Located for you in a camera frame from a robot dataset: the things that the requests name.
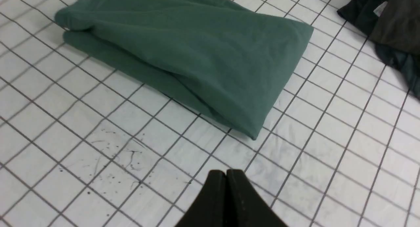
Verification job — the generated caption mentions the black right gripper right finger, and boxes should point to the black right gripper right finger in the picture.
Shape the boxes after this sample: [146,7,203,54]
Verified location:
[226,169,287,227]

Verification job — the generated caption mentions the green long sleeve shirt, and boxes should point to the green long sleeve shirt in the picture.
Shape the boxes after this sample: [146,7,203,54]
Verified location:
[54,0,314,140]

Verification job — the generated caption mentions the white grid tablecloth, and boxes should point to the white grid tablecloth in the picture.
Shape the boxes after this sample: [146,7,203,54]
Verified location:
[0,0,420,227]

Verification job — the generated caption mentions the dark grey garment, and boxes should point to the dark grey garment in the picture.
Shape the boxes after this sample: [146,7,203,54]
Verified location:
[370,0,420,55]

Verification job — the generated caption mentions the dark green garment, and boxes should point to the dark green garment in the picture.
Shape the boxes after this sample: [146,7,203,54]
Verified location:
[337,0,420,97]

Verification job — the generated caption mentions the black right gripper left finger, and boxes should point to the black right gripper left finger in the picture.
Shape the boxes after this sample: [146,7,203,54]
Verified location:
[176,170,226,227]

